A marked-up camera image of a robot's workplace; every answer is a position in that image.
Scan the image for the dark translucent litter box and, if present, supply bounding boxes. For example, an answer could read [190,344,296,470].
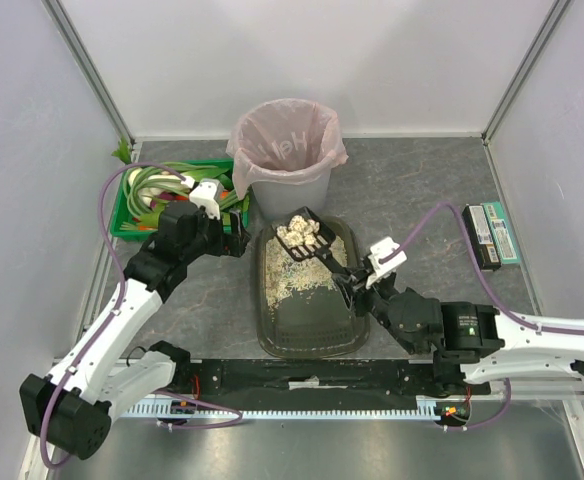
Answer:
[253,226,370,359]

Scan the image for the clumped litter lumps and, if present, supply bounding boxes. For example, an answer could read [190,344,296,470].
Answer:
[276,215,320,248]

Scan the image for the black slotted litter scoop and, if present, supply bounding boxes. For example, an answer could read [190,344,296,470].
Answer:
[272,207,372,284]

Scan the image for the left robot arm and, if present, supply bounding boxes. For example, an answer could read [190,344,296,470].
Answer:
[19,201,250,467]

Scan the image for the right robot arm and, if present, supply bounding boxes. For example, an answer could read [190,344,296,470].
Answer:
[332,268,584,385]

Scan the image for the pile of pellet cat litter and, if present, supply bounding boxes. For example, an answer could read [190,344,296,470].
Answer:
[264,238,337,310]

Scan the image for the black cardboard box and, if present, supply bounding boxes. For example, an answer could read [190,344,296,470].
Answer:
[462,205,502,271]

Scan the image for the teal cardboard box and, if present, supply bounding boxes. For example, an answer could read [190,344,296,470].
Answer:
[482,202,521,266]

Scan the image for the green long beans bundle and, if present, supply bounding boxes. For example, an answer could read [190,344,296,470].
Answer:
[219,190,250,211]

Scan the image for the grey trash bin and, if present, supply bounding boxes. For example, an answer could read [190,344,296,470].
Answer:
[252,173,331,221]

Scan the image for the bundle of green onions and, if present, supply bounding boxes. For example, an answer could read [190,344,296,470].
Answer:
[123,162,234,231]

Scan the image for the pink plastic bin liner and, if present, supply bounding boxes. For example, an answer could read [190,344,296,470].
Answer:
[226,98,348,196]

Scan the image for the green plastic crate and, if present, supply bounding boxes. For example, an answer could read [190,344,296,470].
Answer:
[110,159,249,241]

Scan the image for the green leafy vegetable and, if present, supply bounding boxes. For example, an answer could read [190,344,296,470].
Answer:
[111,138,132,165]

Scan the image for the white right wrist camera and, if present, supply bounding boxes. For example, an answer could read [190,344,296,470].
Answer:
[366,237,407,289]

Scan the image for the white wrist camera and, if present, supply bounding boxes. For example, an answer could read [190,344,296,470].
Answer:
[366,237,407,289]
[188,179,223,220]

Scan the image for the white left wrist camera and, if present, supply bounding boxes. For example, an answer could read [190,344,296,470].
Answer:
[188,179,223,220]

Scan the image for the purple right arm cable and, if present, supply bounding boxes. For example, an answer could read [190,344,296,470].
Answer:
[379,201,584,433]

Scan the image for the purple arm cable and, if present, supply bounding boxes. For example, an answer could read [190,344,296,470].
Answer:
[39,164,246,470]
[379,201,584,433]

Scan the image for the white slotted cable duct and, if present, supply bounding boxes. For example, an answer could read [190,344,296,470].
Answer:
[121,395,461,421]

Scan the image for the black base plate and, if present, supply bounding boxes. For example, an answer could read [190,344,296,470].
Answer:
[169,359,491,409]

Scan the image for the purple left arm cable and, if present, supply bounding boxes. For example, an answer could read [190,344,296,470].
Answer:
[39,164,246,470]

